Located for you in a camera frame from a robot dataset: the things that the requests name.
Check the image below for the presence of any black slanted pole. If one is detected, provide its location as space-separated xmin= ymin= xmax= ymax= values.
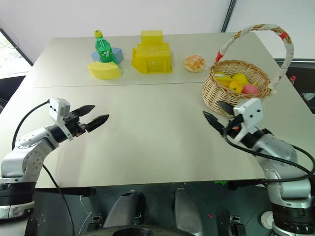
xmin=221 ymin=0 xmax=238 ymax=33

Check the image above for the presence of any grey rounded leg shape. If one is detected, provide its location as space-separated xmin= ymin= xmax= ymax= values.
xmin=102 ymin=191 xmax=146 ymax=229

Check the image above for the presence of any wicker basket with handle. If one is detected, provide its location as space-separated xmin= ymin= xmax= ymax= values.
xmin=201 ymin=24 xmax=295 ymax=117

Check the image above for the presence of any yellow banana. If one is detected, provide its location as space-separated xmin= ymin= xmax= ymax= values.
xmin=213 ymin=71 xmax=233 ymax=87

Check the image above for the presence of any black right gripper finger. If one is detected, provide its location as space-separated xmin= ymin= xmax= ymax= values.
xmin=202 ymin=110 xmax=226 ymax=136
xmin=217 ymin=100 xmax=236 ymax=116

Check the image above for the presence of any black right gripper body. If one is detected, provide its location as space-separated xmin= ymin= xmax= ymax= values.
xmin=222 ymin=114 xmax=245 ymax=139

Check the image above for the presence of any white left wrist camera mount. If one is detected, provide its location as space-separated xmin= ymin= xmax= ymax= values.
xmin=48 ymin=98 xmax=75 ymax=142

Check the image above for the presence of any round bread bun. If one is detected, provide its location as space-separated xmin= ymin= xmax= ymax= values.
xmin=182 ymin=54 xmax=207 ymax=73

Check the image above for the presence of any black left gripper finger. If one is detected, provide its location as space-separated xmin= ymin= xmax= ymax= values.
xmin=73 ymin=105 xmax=96 ymax=117
xmin=86 ymin=114 xmax=110 ymax=133

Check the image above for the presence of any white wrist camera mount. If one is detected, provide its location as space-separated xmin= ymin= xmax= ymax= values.
xmin=232 ymin=98 xmax=264 ymax=145
xmin=48 ymin=98 xmax=75 ymax=142

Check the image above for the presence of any green soda bottle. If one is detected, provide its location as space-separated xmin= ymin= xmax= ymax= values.
xmin=94 ymin=29 xmax=119 ymax=65

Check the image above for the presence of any orange fruit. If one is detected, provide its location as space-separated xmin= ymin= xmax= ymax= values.
xmin=227 ymin=81 xmax=245 ymax=94

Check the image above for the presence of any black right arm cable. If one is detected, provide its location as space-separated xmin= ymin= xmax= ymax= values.
xmin=223 ymin=125 xmax=315 ymax=184

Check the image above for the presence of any yellow foam block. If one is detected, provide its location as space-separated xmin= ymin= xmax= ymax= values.
xmin=87 ymin=61 xmax=123 ymax=80

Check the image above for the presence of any pink peach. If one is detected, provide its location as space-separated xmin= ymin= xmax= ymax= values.
xmin=241 ymin=84 xmax=260 ymax=95

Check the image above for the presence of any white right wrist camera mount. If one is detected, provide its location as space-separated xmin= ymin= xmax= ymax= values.
xmin=232 ymin=98 xmax=264 ymax=145

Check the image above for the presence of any white round floor socket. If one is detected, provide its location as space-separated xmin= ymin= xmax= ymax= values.
xmin=260 ymin=211 xmax=274 ymax=229

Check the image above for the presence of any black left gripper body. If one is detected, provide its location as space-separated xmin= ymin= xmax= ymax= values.
xmin=63 ymin=112 xmax=89 ymax=138

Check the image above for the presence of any yellow plastic block stack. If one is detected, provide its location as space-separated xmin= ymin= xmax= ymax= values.
xmin=131 ymin=30 xmax=174 ymax=74

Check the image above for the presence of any yellow lemon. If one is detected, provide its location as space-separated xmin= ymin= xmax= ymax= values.
xmin=232 ymin=73 xmax=250 ymax=86

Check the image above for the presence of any blue foam block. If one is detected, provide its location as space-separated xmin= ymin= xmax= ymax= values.
xmin=91 ymin=47 xmax=125 ymax=64

